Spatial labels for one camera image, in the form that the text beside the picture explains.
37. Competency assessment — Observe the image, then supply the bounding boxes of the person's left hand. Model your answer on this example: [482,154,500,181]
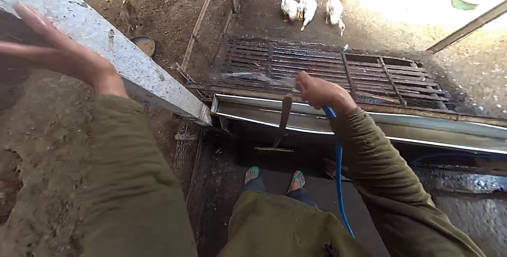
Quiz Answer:
[0,2,129,98]

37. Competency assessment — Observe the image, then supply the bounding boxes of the person's right hand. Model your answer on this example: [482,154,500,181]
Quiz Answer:
[295,71,358,114]

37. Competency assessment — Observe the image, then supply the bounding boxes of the blue hose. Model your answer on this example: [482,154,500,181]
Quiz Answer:
[295,84,355,238]

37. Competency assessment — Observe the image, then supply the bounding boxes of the person's left forearm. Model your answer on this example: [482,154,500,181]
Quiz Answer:
[81,94,199,257]

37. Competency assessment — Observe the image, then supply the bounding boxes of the person's right forearm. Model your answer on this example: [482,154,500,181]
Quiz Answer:
[330,107,487,257]

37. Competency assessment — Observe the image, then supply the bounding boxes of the slatted wooden floor grate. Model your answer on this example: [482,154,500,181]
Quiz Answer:
[222,35,460,112]

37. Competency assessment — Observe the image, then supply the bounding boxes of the thin yellow-green stick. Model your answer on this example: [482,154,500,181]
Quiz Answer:
[254,146,294,153]

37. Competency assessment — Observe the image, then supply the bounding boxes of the white duck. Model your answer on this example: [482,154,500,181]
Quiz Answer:
[280,0,302,23]
[299,0,318,32]
[326,0,345,37]

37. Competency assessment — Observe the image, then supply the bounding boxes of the thin wooden fence pole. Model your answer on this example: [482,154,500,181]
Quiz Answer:
[211,0,246,65]

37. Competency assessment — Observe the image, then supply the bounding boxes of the brown chicken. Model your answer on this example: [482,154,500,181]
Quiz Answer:
[120,0,138,32]

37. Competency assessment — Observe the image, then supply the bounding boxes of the person's legs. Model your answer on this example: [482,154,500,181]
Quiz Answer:
[242,166,318,209]

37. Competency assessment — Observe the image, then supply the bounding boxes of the round feed bowl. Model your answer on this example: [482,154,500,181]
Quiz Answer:
[130,36,156,58]

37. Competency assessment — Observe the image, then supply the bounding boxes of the long metal trough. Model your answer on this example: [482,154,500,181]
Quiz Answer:
[211,93,507,155]

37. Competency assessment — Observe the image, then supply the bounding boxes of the bamboo fence pole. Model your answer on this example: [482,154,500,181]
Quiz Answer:
[180,0,223,72]

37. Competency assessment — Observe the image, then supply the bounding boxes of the person's body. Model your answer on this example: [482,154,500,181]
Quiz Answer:
[217,191,373,257]

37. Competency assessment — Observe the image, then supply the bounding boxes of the grey wooden pole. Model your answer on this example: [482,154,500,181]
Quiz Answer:
[426,0,507,55]

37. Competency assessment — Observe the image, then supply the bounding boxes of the green leaf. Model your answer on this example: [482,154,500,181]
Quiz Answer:
[451,0,479,11]

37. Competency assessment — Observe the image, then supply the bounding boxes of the white speckled concrete post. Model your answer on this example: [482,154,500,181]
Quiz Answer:
[0,0,213,126]

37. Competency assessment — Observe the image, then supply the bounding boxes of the wire mesh strip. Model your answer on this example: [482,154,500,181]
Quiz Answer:
[173,122,201,194]

